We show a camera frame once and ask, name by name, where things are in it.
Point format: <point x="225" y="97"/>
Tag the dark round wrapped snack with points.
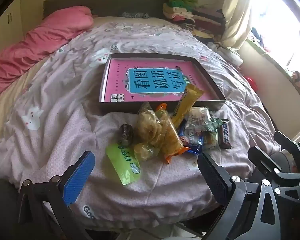
<point x="126" y="135"/>

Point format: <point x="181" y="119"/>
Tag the long yellow snack packet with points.
<point x="187" y="102"/>

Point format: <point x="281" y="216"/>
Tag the clear meat floss cake packet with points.
<point x="197" y="116"/>

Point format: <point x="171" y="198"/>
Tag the dark shallow cardboard box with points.
<point x="110" y="106"/>

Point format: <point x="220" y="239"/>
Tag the white crumpled cloth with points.
<point x="230" y="53"/>

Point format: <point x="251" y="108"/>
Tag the window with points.
<point x="285" y="17"/>

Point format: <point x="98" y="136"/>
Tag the dark green snack packet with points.
<point x="215" y="123"/>

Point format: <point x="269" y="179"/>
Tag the pile of folded clothes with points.
<point x="197" y="17"/>

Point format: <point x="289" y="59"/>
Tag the pale yellow pastry packet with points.
<point x="145" y="152"/>

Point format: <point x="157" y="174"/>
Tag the dark bed headboard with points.
<point x="102" y="2"/>

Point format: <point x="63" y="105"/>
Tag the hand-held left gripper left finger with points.
<point x="80" y="177"/>

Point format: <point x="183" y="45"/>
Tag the grey patterned cloth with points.
<point x="135" y="15"/>

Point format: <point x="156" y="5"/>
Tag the clear packet golden floss cake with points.
<point x="148" y="127"/>

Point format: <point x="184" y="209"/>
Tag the light green snack packet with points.
<point x="121" y="163"/>

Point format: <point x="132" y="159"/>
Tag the blue snack packet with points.
<point x="191" y="142"/>

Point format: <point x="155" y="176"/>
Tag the cream wardrobe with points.
<point x="12" y="12"/>

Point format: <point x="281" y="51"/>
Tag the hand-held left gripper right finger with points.
<point x="215" y="177"/>

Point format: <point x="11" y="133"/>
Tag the cream bed sheet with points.
<point x="5" y="100"/>

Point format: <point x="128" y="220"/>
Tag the cream curtain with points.
<point x="235" y="15"/>

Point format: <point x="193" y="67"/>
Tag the orange-edged crisps packet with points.
<point x="171" y="140"/>

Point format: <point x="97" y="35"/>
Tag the lilac printed quilt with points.
<point x="65" y="110"/>

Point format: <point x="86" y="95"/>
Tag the brown chocolate bar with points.
<point x="225" y="135"/>

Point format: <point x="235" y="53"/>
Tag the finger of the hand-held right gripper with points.
<point x="287" y="142"/>
<point x="260" y="160"/>

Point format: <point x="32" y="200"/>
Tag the red plastic object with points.
<point x="252" y="82"/>

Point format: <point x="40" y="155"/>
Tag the pink duvet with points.
<point x="35" y="45"/>

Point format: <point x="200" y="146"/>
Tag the colourful clothes on sill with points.
<point x="258" y="40"/>

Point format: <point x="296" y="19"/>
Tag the pink picture book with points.
<point x="120" y="80"/>

